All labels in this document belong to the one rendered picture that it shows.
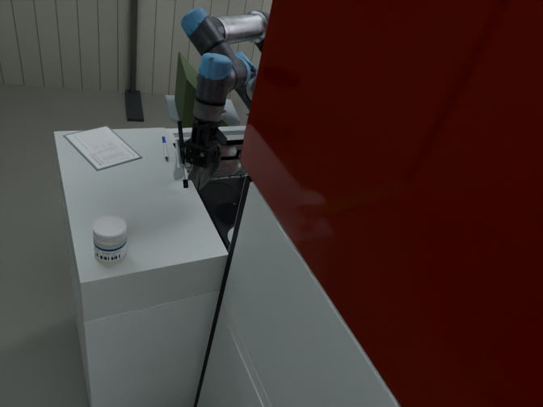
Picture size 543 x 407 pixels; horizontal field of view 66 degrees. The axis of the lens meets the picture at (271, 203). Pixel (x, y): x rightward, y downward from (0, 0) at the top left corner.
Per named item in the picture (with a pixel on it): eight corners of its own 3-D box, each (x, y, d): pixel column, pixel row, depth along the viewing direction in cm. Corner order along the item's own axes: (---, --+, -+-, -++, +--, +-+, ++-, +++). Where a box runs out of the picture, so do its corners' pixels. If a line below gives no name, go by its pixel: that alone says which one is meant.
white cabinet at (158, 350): (317, 373, 194) (385, 252, 144) (96, 456, 150) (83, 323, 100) (261, 270, 235) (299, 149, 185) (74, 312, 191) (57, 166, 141)
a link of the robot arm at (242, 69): (234, 40, 112) (215, 42, 102) (258, 76, 113) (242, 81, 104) (215, 58, 116) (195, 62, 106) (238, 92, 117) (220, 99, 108)
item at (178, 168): (188, 185, 125) (193, 147, 117) (175, 186, 123) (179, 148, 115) (183, 173, 129) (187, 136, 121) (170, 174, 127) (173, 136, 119)
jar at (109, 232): (128, 262, 98) (129, 233, 92) (96, 269, 94) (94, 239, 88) (123, 241, 102) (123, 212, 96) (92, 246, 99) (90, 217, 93)
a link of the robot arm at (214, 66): (240, 59, 102) (225, 62, 94) (232, 102, 107) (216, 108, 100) (212, 50, 103) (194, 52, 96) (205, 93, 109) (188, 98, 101)
